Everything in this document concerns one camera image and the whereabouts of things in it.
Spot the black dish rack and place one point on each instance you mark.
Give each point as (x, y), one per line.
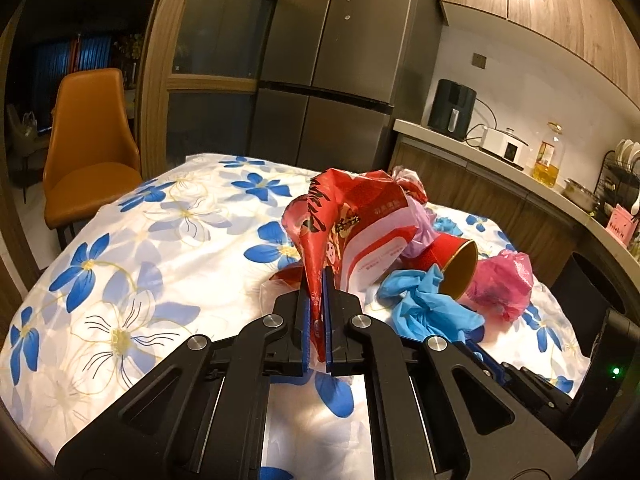
(618, 181)

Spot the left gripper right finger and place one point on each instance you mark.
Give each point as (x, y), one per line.
(439, 410)

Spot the orange chair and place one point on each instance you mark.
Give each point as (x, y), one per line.
(92, 157)

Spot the stainless steel pot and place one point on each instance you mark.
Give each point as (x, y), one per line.
(580, 196)

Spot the red paper cup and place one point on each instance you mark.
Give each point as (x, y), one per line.
(456, 258)

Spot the wall power socket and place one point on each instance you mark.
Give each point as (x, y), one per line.
(479, 60)

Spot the white rice cooker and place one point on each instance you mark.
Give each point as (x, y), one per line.
(502, 144)

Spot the cooking oil bottle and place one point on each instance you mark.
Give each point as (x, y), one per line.
(549, 156)

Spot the pink plastic bag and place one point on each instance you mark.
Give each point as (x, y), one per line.
(501, 286)

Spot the floral blue white tablecloth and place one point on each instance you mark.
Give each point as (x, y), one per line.
(185, 254)

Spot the wooden framed glass door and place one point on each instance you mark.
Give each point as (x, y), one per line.
(201, 62)

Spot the black air fryer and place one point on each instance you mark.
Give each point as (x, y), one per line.
(452, 109)

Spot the blue disposable glove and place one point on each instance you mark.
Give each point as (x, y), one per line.
(420, 310)

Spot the purple plastic bag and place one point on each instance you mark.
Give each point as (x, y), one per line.
(425, 234)

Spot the dark grey refrigerator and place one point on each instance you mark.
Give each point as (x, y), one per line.
(337, 74)

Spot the large red snack bag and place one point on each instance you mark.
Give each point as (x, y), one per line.
(355, 224)

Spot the pink utensil holder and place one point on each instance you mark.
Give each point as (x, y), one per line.
(622, 225)

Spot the wooden lower cabinet counter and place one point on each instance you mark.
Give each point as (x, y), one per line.
(536, 219)

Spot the black trash bin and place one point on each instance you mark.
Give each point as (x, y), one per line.
(584, 294)

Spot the wooden upper cabinet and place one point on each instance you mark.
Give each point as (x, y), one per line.
(588, 39)

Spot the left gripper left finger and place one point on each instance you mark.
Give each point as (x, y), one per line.
(201, 412)

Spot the small red white snack bag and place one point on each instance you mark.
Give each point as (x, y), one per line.
(410, 182)

